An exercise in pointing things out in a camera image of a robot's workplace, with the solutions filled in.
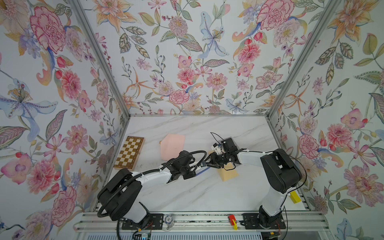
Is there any small yellow block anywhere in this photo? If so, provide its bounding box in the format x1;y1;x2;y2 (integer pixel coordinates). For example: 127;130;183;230
288;191;301;204

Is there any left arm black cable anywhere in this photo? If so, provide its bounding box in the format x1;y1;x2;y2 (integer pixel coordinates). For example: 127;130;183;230
160;150;208;172

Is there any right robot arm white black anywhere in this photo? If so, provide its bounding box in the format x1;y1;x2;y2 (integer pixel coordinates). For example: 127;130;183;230
208;138;303;221

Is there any aluminium rail frame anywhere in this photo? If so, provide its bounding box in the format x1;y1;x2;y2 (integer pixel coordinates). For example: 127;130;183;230
72;211;334;240

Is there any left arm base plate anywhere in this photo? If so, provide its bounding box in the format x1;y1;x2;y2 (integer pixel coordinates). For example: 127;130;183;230
121;214;164;231

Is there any round silver knob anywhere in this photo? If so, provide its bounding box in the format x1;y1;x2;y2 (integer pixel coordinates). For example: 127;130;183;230
164;215;175;229

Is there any blue floral letter paper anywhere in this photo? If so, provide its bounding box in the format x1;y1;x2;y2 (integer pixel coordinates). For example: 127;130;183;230
196;167;210;176

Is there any wooden chessboard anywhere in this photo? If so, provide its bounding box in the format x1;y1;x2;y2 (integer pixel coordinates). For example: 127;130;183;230
114;136;145;171

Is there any pink envelope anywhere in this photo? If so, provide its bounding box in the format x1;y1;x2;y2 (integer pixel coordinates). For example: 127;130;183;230
160;134;186;161

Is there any small green circuit board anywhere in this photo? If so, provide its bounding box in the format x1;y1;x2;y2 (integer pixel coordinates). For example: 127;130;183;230
132;233;151;240

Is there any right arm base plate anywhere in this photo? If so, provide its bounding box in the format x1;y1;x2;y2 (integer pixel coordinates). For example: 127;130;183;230
242;212;287;230

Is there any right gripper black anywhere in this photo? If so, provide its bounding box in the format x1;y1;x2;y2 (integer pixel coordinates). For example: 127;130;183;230
203;152;230;168

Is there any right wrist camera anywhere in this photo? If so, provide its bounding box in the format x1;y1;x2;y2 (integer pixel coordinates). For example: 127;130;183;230
212;143;223;155

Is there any yellow envelope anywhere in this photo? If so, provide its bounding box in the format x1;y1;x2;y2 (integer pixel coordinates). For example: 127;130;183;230
217;163;239;182

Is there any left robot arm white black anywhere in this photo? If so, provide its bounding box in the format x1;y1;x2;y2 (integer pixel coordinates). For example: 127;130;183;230
97;151;207;224

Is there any red emergency stop button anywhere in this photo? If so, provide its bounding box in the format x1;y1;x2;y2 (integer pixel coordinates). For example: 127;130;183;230
229;215;238;231

